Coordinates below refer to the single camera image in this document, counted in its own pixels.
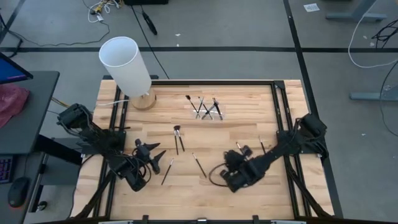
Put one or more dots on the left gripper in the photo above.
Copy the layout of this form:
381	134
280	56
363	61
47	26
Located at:
147	157

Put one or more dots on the white paper label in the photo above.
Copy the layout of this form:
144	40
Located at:
311	7

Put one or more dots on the black desk beam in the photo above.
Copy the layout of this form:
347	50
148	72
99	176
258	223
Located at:
56	149

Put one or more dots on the black handheld tool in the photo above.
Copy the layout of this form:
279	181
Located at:
150	23

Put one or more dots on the computer monitor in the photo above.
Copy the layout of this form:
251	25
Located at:
12	71

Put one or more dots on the pink cloth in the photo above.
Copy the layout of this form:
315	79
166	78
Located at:
12	102

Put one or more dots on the silver-faced camera box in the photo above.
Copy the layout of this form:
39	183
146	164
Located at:
202	221

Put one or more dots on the black computer mouse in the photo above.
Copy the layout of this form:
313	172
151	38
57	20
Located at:
18	189

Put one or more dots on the black table clamp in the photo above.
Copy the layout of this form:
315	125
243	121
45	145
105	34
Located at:
145	219
256	219

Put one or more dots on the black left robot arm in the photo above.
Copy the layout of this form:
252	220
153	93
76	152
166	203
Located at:
93	133

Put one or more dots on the black keyboard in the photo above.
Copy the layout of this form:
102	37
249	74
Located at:
5	169

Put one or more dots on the black aluminium table frame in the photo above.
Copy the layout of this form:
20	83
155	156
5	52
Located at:
217	82

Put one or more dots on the black side desk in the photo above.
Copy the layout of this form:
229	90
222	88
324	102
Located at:
37	109

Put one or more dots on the black box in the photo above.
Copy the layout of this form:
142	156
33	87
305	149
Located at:
146	2

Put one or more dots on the grey desk leg with caster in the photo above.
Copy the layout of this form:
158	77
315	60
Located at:
38	183

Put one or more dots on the grey desk foot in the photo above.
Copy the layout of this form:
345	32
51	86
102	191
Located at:
373	96
354	15

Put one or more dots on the white-shade wooden-base table lamp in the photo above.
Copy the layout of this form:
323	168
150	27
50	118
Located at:
124	62

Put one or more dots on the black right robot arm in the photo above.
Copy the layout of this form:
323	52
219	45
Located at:
280	149

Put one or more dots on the clear acrylic brush holder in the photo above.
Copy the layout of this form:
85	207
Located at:
222	108

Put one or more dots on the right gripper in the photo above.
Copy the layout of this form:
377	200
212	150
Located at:
239	165

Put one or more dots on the fan makeup brush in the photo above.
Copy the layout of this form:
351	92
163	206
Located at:
182	144

